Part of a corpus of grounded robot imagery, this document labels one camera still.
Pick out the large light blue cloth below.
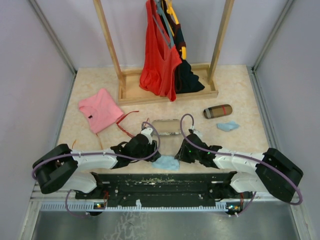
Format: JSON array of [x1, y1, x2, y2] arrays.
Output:
[[152, 155, 180, 171]]

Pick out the brown plaid glasses case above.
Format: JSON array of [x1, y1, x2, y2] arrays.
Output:
[[203, 104, 233, 119]]

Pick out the red tank top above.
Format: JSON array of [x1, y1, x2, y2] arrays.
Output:
[[139, 0, 182, 102]]

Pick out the map print glasses case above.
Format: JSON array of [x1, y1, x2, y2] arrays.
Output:
[[151, 119, 181, 136]]

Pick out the grey clothes hanger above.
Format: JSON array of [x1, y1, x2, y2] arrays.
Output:
[[154, 0, 175, 49]]

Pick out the yellow clothes hanger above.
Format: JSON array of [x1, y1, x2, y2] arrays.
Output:
[[161, 0, 187, 61]]

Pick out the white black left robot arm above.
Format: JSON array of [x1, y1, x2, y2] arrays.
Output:
[[32, 133, 161, 199]]

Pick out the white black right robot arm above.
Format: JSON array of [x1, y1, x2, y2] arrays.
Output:
[[175, 133, 304, 204]]

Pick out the small light blue cloth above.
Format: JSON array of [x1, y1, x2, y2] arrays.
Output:
[[216, 121, 240, 132]]

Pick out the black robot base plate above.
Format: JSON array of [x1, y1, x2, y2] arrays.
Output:
[[75, 172, 253, 208]]

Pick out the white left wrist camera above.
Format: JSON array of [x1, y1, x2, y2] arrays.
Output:
[[140, 127, 154, 145]]

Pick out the dark navy garment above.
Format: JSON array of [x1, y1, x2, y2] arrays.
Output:
[[172, 14, 206, 95]]

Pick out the red sunglasses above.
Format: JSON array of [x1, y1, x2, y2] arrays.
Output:
[[114, 110, 150, 138]]

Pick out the yellow sunglasses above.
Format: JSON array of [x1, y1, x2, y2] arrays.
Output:
[[71, 133, 104, 150]]

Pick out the wooden clothes rack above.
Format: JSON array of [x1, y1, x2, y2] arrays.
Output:
[[93, 0, 234, 106]]

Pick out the pink folded t-shirt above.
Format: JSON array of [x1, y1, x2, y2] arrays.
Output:
[[78, 88, 124, 134]]

